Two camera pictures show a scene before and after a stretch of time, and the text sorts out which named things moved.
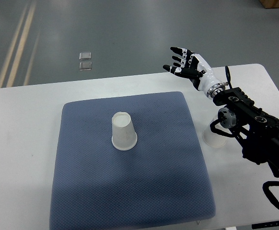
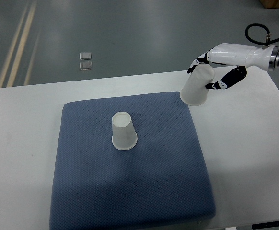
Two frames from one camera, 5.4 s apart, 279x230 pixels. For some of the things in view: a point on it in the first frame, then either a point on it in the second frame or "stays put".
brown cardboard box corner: x=276 y=4 stays put
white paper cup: x=213 y=139 -> x=194 y=92
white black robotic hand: x=195 y=67 -> x=268 y=58
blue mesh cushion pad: x=126 y=159 stays put
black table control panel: x=272 y=224 stays put
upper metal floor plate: x=85 y=55 stays put
